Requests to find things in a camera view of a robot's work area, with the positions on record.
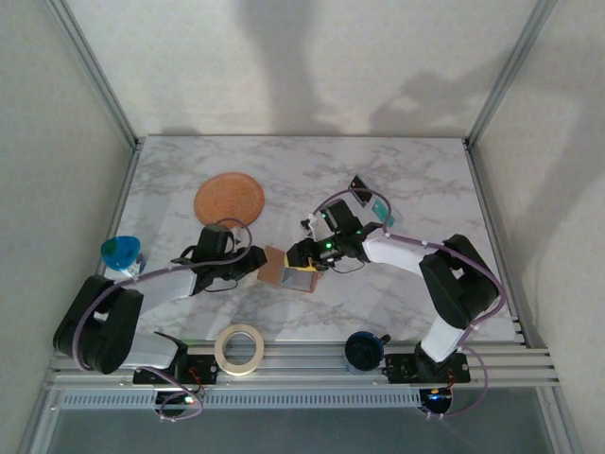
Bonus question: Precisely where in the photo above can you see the aluminium frame rail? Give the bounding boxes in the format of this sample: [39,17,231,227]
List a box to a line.
[43,346,562,390]

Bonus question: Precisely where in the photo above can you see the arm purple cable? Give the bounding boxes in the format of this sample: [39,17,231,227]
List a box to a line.
[312,187,505,420]
[74,217,253,423]

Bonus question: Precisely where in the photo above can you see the aluminium frame post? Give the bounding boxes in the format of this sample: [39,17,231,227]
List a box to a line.
[43,0,147,148]
[464,0,560,148]

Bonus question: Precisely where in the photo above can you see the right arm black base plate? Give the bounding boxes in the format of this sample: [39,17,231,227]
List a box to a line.
[383,352,474,385]

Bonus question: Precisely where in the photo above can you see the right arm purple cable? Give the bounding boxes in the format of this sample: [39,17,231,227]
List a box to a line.
[312,187,505,420]

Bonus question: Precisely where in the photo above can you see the blue green plastic cup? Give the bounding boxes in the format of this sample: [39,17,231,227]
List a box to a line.
[99,235,143,275]

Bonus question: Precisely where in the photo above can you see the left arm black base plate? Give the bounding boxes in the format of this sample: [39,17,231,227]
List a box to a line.
[132,353,221,386]

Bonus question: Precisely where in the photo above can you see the aluminium side rail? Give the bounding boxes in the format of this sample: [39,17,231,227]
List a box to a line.
[69,138,146,352]
[462,138,545,349]

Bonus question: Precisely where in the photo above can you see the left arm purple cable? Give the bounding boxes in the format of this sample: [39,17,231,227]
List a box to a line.
[74,217,253,423]

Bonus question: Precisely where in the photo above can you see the grey slotted cable duct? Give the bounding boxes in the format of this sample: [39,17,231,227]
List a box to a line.
[60,389,425,410]

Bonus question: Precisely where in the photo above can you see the black controller board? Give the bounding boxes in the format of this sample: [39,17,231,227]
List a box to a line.
[417,386,458,415]
[154,389,204,411]

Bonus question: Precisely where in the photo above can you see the cards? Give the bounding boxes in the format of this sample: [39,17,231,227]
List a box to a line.
[349,173,406,229]

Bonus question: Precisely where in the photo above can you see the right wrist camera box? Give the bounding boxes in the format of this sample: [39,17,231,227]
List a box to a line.
[298,213,329,240]

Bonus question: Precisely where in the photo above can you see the dark blue mug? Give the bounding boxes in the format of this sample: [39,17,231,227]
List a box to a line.
[343,330,393,375]

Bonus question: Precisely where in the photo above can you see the round cork mat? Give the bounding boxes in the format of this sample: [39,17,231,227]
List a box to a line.
[193,172,267,234]

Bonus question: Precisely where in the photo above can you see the beige masking tape roll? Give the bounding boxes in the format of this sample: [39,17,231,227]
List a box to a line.
[213,323,266,377]

